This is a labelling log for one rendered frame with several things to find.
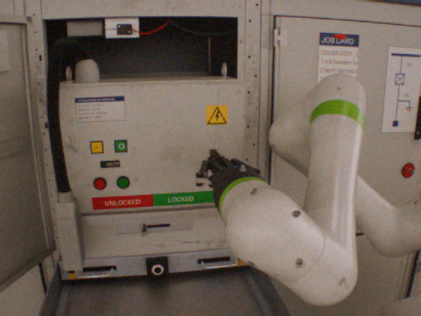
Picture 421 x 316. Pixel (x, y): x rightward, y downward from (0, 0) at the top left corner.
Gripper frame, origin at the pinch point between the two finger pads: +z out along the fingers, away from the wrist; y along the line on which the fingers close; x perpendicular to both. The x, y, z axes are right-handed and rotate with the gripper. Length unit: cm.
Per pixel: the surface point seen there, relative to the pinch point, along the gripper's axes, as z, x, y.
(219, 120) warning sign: 13.5, 6.2, 3.6
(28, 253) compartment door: 27, -35, -54
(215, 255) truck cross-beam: 12.3, -31.8, 2.5
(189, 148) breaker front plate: 13.6, -0.7, -4.2
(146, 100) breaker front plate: 13.6, 11.9, -14.6
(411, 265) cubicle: 35, -63, 94
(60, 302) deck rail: 4, -38, -40
